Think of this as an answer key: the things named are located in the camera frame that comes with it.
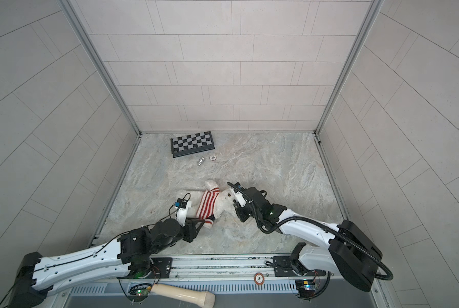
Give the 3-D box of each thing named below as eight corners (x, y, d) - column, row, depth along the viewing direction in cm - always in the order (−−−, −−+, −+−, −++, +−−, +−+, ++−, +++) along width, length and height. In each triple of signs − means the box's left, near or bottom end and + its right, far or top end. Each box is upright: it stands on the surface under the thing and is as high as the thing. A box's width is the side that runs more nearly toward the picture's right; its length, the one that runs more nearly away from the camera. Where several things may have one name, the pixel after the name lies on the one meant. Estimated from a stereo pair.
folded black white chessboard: (172, 158, 106) (171, 154, 103) (171, 141, 114) (170, 137, 111) (215, 149, 110) (214, 146, 107) (211, 134, 118) (210, 130, 115)
